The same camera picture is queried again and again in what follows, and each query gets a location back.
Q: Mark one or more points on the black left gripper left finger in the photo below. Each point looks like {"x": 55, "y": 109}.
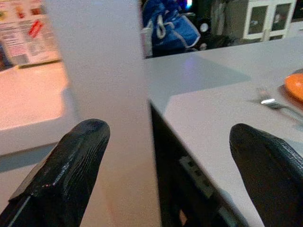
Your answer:
{"x": 64, "y": 172}

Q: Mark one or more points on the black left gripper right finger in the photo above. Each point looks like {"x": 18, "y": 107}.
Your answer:
{"x": 267, "y": 175}

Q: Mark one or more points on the silver metal fork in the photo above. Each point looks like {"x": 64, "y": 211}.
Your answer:
{"x": 275, "y": 102}

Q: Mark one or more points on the orange plate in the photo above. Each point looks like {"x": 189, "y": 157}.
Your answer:
{"x": 295, "y": 86}

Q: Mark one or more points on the white square pillar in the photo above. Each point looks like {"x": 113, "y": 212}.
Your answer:
{"x": 101, "y": 63}

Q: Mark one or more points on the white printed poster board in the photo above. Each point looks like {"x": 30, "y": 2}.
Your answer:
{"x": 23, "y": 33}

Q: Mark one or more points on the white cabinet with glass doors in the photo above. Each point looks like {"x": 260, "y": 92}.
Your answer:
{"x": 267, "y": 20}

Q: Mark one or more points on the black table frame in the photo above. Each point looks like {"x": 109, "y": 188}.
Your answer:
{"x": 182, "y": 179}

